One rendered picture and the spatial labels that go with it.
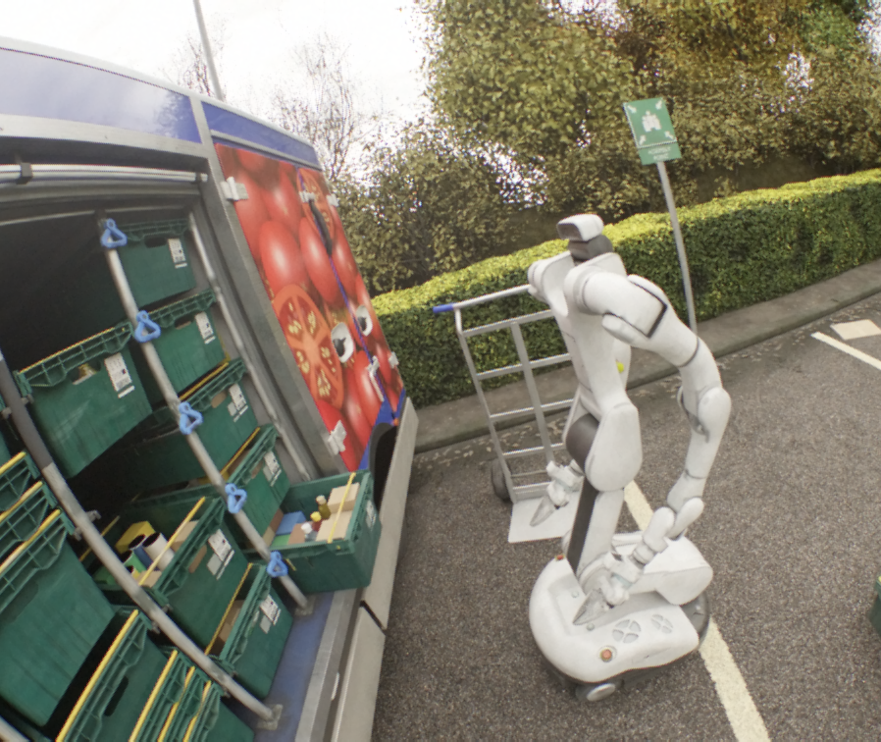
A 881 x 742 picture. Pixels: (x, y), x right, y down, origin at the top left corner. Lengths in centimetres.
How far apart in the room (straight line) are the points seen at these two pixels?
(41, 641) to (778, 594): 227
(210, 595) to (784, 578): 210
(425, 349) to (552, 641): 285
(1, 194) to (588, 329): 128
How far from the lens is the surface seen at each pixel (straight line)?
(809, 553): 218
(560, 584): 165
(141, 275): 135
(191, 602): 118
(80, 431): 105
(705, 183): 697
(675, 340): 81
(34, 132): 106
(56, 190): 112
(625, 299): 75
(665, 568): 149
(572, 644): 147
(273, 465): 160
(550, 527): 235
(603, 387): 101
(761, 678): 182
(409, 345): 377
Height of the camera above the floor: 163
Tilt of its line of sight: 19 degrees down
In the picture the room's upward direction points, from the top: 20 degrees counter-clockwise
